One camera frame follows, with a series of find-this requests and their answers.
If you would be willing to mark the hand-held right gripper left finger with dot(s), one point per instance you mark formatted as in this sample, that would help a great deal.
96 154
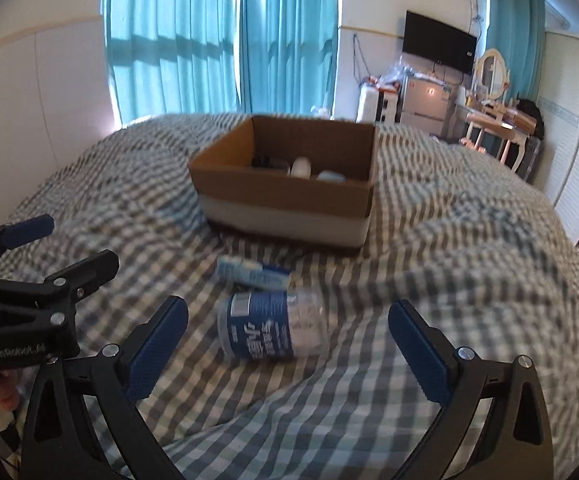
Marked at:
154 350

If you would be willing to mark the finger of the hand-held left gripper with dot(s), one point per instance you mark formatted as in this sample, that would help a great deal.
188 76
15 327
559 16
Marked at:
89 272
29 227

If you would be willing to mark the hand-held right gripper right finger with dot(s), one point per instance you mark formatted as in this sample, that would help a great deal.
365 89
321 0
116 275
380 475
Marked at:
422 355

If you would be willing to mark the clear plastic jar blue label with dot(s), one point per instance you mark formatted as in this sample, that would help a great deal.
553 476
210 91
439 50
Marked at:
259 325

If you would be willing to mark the small tissue packet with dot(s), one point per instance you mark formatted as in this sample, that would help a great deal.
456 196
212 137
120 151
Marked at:
249 272

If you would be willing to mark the brown cardboard box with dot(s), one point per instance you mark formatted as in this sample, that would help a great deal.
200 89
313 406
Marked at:
279 220

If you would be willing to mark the grey checked blanket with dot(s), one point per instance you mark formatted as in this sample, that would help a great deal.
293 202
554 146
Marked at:
444 260

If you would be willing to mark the dark suitcase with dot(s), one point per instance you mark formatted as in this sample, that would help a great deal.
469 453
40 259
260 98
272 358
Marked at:
534 160

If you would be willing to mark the wide teal curtain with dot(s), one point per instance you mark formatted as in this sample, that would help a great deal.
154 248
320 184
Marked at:
169 45

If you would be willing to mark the white dressing table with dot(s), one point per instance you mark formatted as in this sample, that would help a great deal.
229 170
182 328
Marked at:
517 135

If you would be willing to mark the wooden chair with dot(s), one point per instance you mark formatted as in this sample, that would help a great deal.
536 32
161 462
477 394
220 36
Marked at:
487 122

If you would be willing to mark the silver small fridge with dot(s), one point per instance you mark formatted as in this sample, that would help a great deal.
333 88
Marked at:
424 107

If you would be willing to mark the white suitcase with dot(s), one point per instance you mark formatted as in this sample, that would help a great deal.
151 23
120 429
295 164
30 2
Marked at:
374 105

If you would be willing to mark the black bag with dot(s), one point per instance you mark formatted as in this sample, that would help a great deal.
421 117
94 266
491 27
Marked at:
529 115

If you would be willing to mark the white plastic bag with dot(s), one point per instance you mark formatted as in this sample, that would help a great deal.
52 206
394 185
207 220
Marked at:
321 111

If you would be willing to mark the white slatted wardrobe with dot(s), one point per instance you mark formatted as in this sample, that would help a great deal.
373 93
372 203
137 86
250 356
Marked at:
574 125

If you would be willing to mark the clear plastic bag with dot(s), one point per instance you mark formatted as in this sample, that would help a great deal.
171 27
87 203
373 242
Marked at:
394 76

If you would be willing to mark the oval white mirror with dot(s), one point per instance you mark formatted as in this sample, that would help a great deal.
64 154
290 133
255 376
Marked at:
492 72

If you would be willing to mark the narrow teal curtain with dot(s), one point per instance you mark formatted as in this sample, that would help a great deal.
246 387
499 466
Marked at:
514 25

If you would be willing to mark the black wall television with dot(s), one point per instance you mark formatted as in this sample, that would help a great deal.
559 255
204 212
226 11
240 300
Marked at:
437 40

